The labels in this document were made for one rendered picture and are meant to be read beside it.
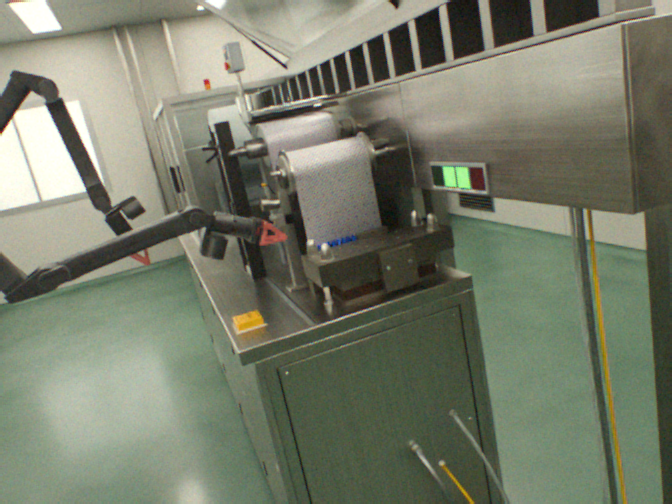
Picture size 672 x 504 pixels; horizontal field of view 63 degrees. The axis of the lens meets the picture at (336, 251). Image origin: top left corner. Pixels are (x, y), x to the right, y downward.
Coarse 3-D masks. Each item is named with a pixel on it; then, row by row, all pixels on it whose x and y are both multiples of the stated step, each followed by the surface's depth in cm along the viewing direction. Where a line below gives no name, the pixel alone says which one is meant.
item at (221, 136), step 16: (208, 128) 191; (224, 128) 178; (224, 144) 179; (224, 160) 180; (224, 176) 194; (240, 176) 183; (240, 192) 184; (240, 208) 184; (240, 240) 201; (256, 256) 189; (256, 272) 190
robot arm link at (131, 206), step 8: (96, 200) 178; (104, 200) 179; (128, 200) 183; (136, 200) 184; (104, 208) 179; (112, 208) 180; (128, 208) 183; (136, 208) 183; (128, 216) 183; (136, 216) 185
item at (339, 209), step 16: (368, 176) 162; (304, 192) 156; (320, 192) 158; (336, 192) 160; (352, 192) 161; (368, 192) 163; (304, 208) 157; (320, 208) 159; (336, 208) 161; (352, 208) 162; (368, 208) 164; (304, 224) 158; (320, 224) 160; (336, 224) 161; (352, 224) 163; (368, 224) 165; (320, 240) 161; (336, 240) 162
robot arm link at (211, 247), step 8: (192, 216) 142; (200, 216) 143; (208, 216) 144; (200, 224) 143; (208, 224) 145; (200, 240) 150; (208, 240) 148; (216, 240) 148; (224, 240) 149; (200, 248) 149; (208, 248) 148; (216, 248) 148; (224, 248) 150; (208, 256) 148; (216, 256) 148; (224, 256) 151
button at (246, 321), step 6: (252, 312) 149; (258, 312) 149; (234, 318) 148; (240, 318) 147; (246, 318) 146; (252, 318) 145; (258, 318) 144; (234, 324) 149; (240, 324) 143; (246, 324) 143; (252, 324) 144; (258, 324) 145; (240, 330) 143
